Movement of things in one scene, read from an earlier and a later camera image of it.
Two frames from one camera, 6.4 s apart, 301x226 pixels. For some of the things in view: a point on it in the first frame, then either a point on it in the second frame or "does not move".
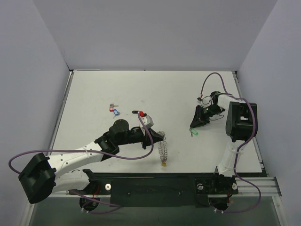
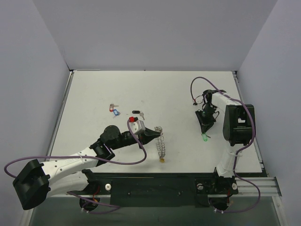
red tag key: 111,106 does not move
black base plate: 150,189 does not move
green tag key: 193,131 → 205,138
